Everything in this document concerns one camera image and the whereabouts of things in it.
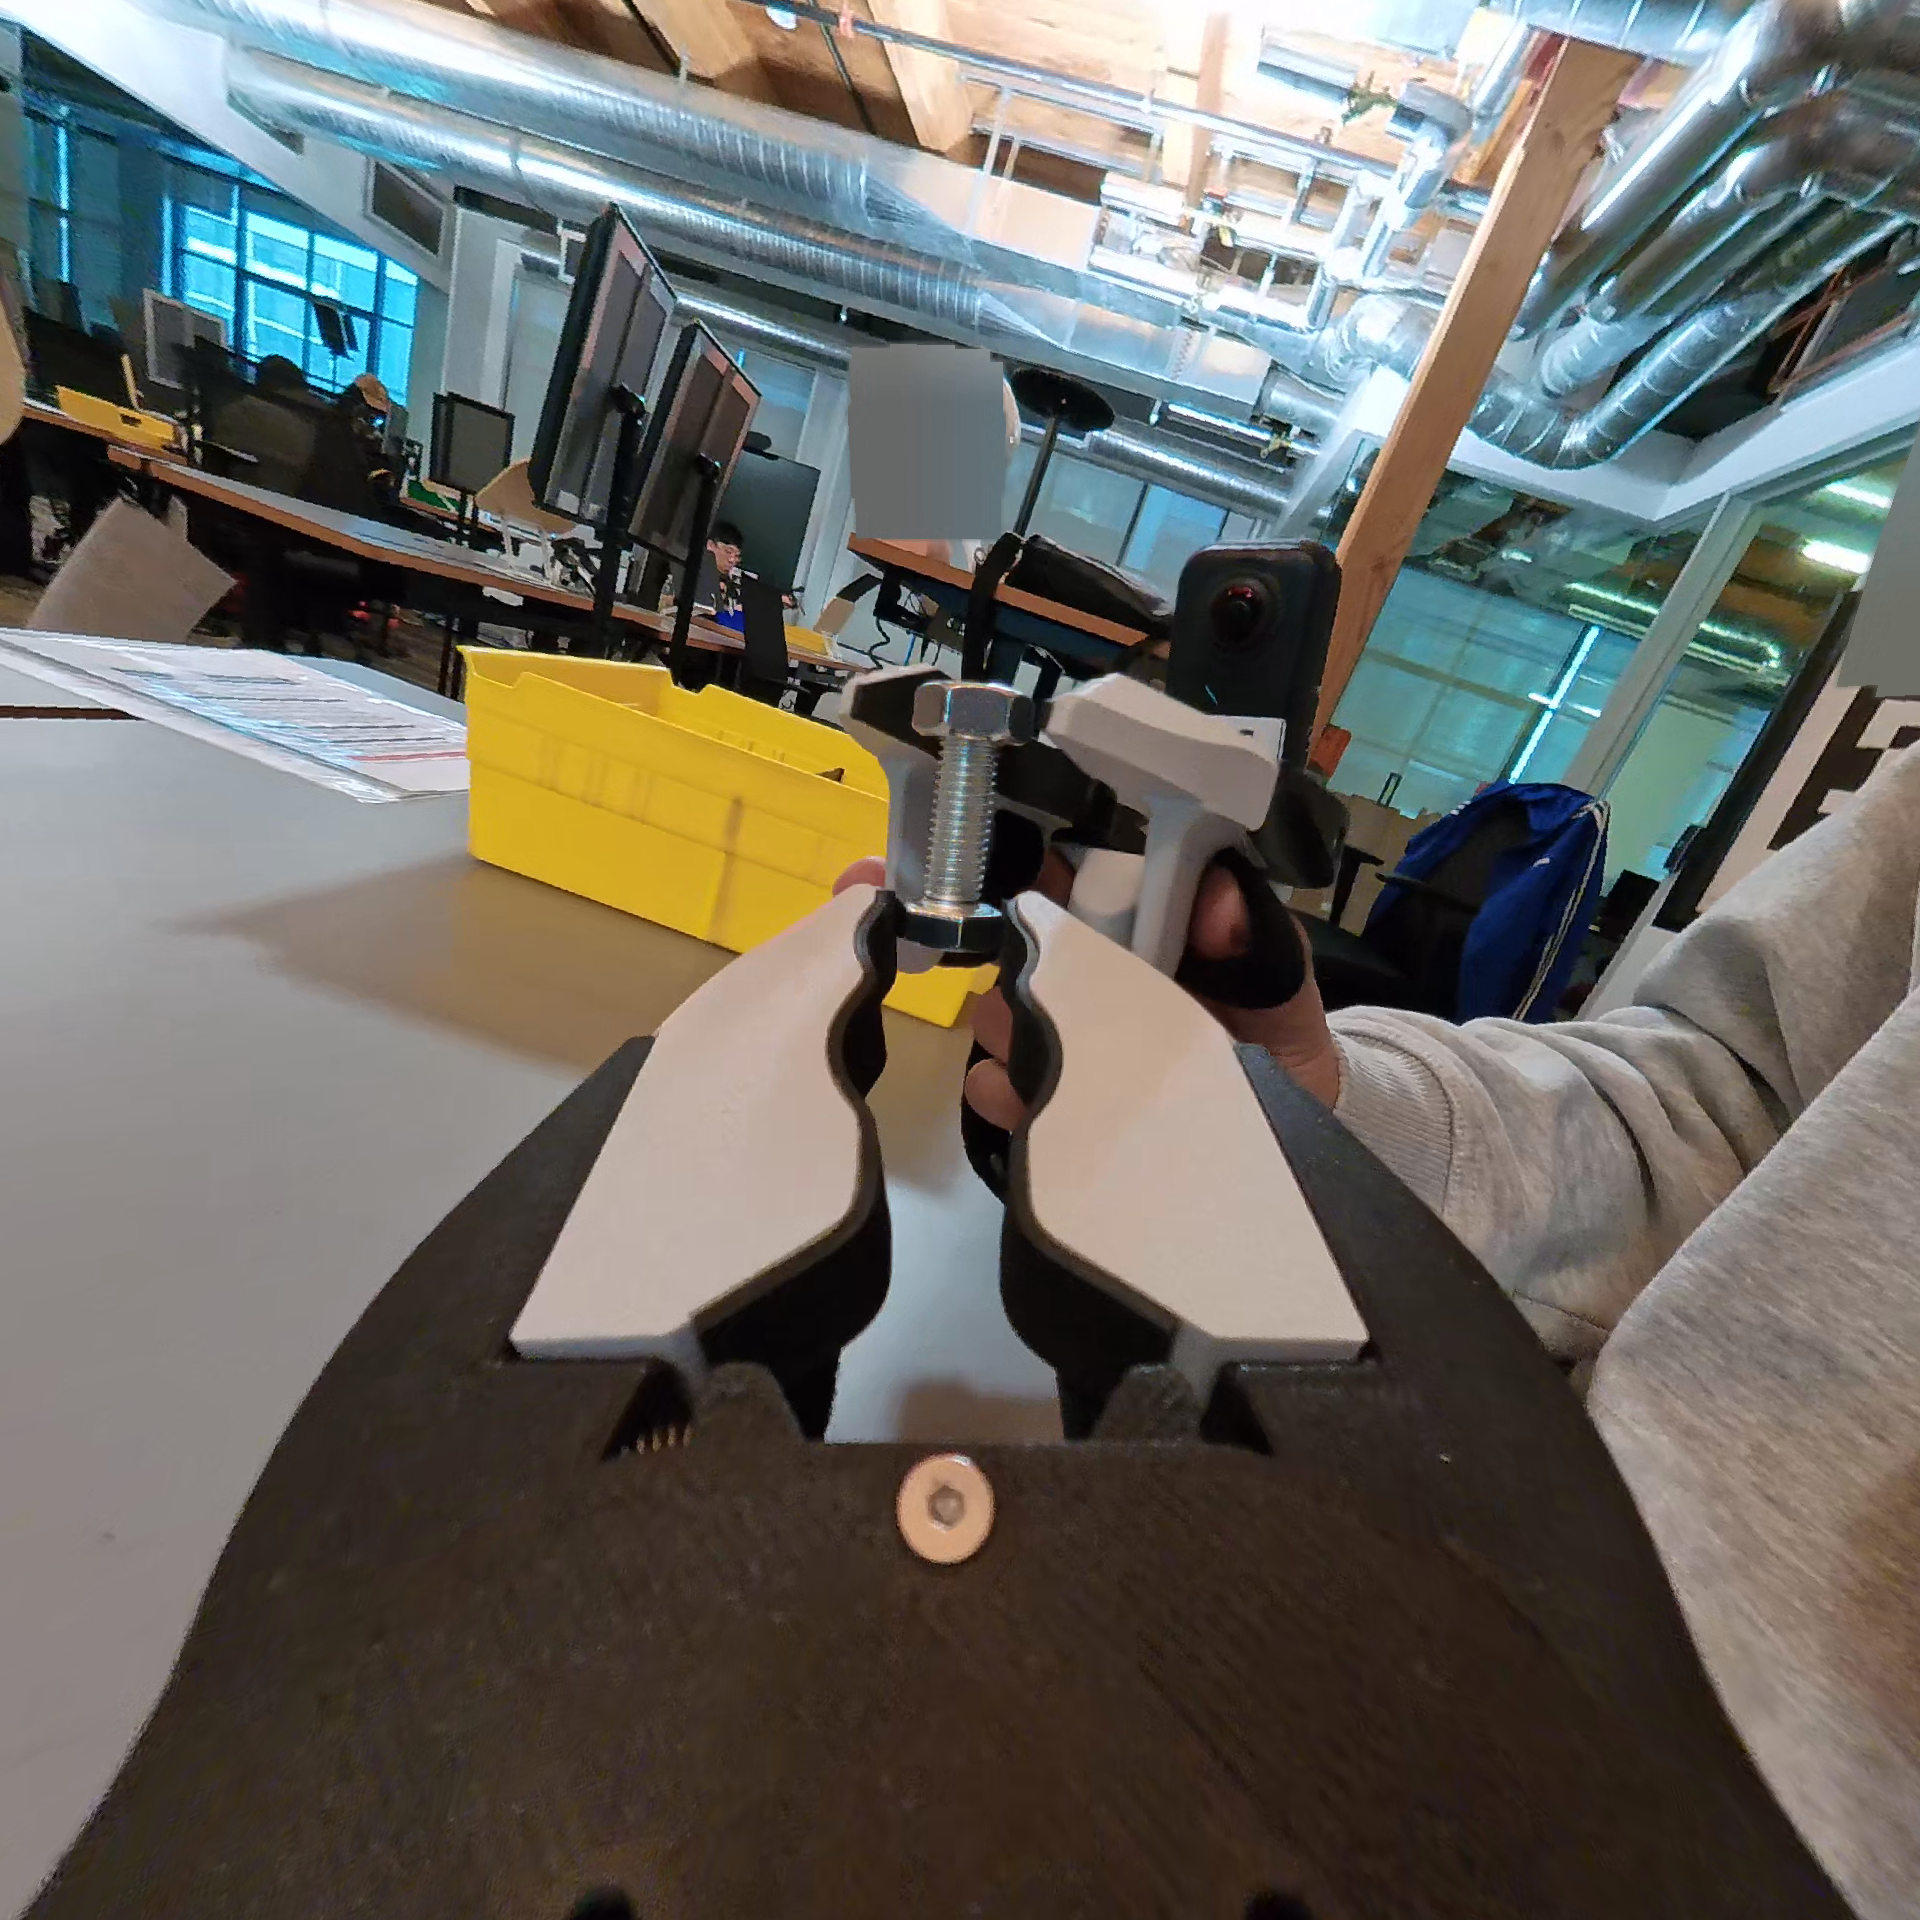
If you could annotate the black bag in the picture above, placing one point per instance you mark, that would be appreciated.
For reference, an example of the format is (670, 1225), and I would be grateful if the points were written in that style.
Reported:
(1081, 578)

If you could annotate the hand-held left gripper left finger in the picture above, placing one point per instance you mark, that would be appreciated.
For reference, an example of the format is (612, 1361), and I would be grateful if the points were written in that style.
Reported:
(705, 1171)

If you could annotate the yellow plastic bin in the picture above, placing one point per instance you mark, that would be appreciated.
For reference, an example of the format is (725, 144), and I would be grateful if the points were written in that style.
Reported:
(114, 420)
(601, 809)

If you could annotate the person's grey sweatshirt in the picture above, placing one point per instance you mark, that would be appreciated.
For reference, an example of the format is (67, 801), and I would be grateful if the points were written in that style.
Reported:
(1801, 1500)

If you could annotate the black white marker board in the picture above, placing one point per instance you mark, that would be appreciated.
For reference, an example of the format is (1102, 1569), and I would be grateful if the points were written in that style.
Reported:
(1815, 780)

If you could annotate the long wooden office desk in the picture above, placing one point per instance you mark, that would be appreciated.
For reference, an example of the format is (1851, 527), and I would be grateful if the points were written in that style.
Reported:
(377, 532)

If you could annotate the wooden pillar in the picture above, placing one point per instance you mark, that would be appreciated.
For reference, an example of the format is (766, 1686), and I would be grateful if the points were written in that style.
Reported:
(1441, 420)

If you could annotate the laminated paper sheet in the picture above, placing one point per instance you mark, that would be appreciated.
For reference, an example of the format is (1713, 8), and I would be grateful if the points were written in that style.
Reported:
(271, 704)

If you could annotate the wooden standing desk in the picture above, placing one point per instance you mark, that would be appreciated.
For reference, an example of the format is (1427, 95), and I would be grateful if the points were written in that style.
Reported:
(931, 563)

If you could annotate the person's right hand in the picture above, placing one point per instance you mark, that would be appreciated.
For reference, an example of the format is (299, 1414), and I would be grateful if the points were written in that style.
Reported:
(1290, 1036)

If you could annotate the silver air duct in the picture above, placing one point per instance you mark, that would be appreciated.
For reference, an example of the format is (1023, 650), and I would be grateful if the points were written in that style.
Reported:
(601, 150)

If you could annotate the silver hex nut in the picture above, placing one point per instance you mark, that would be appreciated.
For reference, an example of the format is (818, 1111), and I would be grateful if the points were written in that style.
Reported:
(975, 713)

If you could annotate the black computer monitor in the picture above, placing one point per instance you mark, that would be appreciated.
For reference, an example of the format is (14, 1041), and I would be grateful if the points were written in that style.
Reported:
(691, 441)
(778, 510)
(475, 441)
(601, 369)

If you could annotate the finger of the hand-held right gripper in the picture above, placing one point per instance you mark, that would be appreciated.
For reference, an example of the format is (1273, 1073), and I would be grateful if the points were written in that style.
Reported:
(1185, 743)
(906, 809)

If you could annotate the person's right forearm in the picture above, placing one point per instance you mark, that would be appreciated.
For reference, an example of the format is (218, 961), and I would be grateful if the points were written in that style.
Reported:
(1500, 1142)

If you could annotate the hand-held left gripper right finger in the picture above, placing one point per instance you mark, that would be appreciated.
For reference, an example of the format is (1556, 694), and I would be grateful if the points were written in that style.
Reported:
(1185, 1171)

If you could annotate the silver hex bolt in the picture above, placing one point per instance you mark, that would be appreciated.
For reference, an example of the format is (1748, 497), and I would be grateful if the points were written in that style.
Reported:
(962, 826)

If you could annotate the black office chair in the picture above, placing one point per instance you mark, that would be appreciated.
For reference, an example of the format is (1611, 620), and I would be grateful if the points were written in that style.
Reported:
(1366, 902)

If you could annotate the grey desk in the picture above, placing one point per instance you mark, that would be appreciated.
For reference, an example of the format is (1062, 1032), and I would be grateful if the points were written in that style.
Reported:
(225, 1049)

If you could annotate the blue jacket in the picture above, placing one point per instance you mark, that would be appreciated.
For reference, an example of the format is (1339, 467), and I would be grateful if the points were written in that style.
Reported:
(1500, 902)

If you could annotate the white paper card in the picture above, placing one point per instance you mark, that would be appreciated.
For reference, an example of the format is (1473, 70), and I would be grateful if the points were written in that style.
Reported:
(121, 586)

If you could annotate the black pole with disc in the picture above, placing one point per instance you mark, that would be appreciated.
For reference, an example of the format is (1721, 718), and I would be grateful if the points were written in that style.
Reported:
(1059, 403)

